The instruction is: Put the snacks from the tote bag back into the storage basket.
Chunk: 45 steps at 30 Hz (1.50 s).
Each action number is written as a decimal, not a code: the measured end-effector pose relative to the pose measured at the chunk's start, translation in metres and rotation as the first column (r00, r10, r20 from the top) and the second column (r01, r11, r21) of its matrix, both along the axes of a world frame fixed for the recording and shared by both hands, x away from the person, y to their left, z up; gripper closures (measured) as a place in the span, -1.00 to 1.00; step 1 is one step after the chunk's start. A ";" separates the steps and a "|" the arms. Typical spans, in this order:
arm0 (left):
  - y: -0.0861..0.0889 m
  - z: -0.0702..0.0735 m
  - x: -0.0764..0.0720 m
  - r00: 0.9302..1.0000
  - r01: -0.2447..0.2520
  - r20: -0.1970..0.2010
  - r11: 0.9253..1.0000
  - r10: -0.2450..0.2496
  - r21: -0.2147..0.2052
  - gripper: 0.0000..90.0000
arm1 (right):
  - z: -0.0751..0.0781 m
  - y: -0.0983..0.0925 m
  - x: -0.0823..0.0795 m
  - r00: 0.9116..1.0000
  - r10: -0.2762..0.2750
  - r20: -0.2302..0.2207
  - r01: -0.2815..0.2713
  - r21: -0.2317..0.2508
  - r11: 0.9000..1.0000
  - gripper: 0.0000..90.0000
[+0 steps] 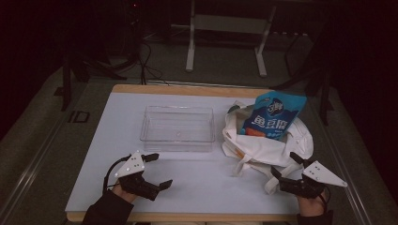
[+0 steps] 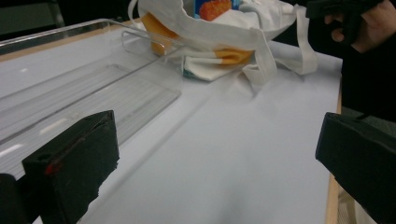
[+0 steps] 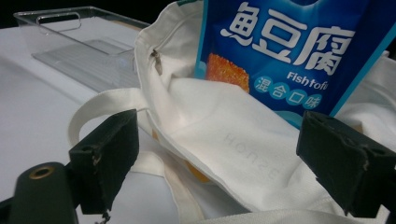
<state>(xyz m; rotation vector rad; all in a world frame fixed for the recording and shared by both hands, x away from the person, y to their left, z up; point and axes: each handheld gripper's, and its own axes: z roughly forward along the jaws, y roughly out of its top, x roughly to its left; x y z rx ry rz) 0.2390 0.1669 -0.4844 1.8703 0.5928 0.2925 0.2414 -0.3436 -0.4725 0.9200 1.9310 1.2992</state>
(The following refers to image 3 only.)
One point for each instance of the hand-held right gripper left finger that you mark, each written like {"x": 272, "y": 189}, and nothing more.
{"x": 107, "y": 161}

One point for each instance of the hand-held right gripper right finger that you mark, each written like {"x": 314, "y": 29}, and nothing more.
{"x": 342, "y": 161}

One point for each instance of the white canvas tote bag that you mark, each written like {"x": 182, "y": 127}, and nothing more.
{"x": 230, "y": 149}

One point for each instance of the blue snack packet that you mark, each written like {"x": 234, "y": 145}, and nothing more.
{"x": 289, "y": 56}

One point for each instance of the clear plastic tray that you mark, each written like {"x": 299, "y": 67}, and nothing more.
{"x": 84, "y": 53}

